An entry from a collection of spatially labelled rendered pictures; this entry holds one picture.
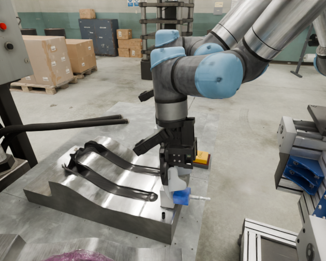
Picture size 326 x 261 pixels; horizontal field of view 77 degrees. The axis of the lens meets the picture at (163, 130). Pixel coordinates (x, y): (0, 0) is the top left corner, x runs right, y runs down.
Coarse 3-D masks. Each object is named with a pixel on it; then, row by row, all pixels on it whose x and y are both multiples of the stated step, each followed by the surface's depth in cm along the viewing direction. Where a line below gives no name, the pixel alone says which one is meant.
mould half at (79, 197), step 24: (120, 144) 78; (48, 168) 75; (96, 168) 66; (120, 168) 70; (24, 192) 67; (48, 192) 65; (72, 192) 59; (96, 192) 60; (96, 216) 61; (120, 216) 57; (144, 216) 54; (168, 216) 54; (168, 240) 56
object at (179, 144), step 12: (192, 120) 48; (168, 132) 48; (180, 132) 48; (192, 132) 46; (168, 144) 49; (180, 144) 49; (192, 144) 47; (168, 156) 49; (180, 156) 49; (192, 156) 51; (192, 168) 48
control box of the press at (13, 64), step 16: (0, 0) 85; (0, 16) 86; (0, 32) 87; (16, 32) 94; (0, 48) 88; (16, 48) 95; (0, 64) 89; (16, 64) 96; (0, 80) 90; (16, 80) 99; (0, 96) 96; (0, 112) 101; (16, 112) 105; (0, 128) 105; (16, 144) 110; (32, 160) 118
